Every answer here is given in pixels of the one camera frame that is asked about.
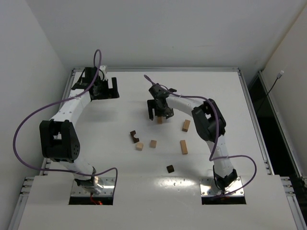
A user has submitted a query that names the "long light wood block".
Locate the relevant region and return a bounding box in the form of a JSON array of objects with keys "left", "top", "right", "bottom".
[{"left": 182, "top": 119, "right": 190, "bottom": 132}]

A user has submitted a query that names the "dark arch wood block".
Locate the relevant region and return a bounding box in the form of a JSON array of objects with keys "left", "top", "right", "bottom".
[{"left": 130, "top": 130, "right": 140, "bottom": 143}]

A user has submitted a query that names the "small light wood cube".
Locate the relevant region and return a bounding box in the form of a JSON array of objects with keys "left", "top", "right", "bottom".
[{"left": 136, "top": 142, "right": 143, "bottom": 151}]

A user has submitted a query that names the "small dark wood cube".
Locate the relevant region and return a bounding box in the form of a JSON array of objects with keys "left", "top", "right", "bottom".
[{"left": 166, "top": 165, "right": 175, "bottom": 173}]

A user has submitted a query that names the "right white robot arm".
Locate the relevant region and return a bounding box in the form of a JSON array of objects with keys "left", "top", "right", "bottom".
[{"left": 147, "top": 84, "right": 237, "bottom": 192}]

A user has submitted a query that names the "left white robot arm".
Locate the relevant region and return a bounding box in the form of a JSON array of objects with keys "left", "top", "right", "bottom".
[{"left": 39, "top": 66, "right": 119, "bottom": 195}]

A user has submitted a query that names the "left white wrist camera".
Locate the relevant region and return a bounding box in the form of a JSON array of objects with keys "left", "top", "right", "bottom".
[{"left": 99, "top": 65, "right": 108, "bottom": 81}]

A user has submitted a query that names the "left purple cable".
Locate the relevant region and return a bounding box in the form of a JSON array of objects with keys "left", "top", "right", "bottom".
[{"left": 12, "top": 49, "right": 118, "bottom": 178}]

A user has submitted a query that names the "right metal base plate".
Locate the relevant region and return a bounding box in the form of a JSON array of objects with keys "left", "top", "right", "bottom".
[{"left": 199, "top": 177, "right": 245, "bottom": 198}]

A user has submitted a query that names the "metal base plate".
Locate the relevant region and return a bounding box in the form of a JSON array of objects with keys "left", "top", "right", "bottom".
[
  {"left": 71, "top": 177, "right": 115, "bottom": 197},
  {"left": 199, "top": 177, "right": 245, "bottom": 198}
]

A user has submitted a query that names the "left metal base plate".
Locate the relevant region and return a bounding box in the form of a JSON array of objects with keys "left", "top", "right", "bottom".
[{"left": 71, "top": 177, "right": 115, "bottom": 197}]

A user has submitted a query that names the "black wall cable with plug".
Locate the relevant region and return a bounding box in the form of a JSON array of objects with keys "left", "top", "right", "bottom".
[{"left": 266, "top": 70, "right": 285, "bottom": 96}]

